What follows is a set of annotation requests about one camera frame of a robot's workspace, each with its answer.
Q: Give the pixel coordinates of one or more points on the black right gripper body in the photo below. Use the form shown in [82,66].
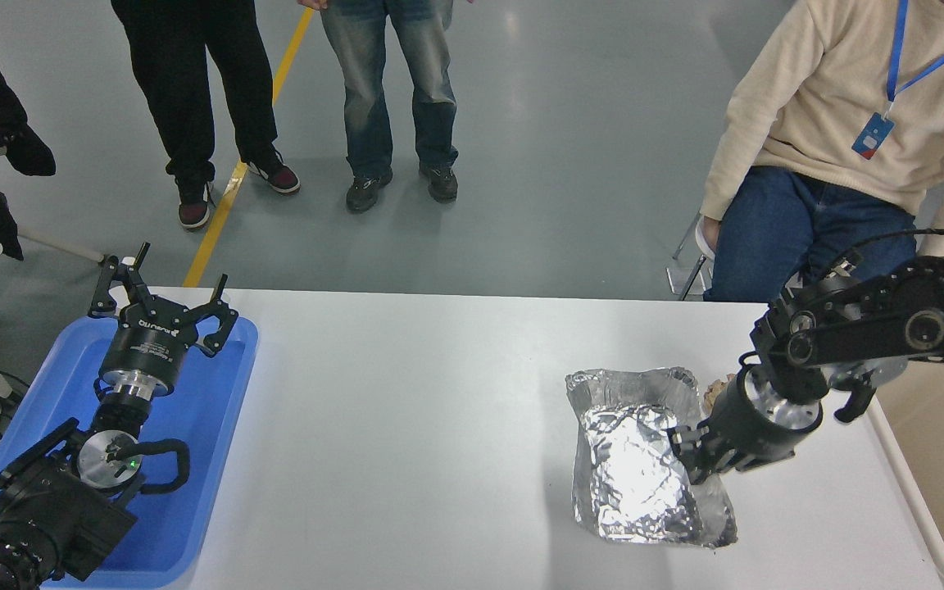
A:
[742,434]

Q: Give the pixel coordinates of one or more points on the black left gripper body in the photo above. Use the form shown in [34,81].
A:
[147,344]

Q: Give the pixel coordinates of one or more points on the silver foil tray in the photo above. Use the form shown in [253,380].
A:
[636,475]

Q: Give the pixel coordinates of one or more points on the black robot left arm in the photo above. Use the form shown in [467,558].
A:
[54,508]

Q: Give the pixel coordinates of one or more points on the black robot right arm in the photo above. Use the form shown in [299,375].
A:
[923,328]

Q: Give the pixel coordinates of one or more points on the crumpled tan paper ball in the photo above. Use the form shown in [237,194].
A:
[718,393]

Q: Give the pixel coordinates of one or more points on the blue plastic tray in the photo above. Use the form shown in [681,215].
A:
[210,410]

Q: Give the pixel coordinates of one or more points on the metal chair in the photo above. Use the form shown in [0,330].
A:
[706,246]

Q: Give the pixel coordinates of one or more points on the standing person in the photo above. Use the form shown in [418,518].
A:
[369,90]
[185,90]

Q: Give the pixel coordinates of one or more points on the seated person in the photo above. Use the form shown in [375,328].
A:
[808,98]

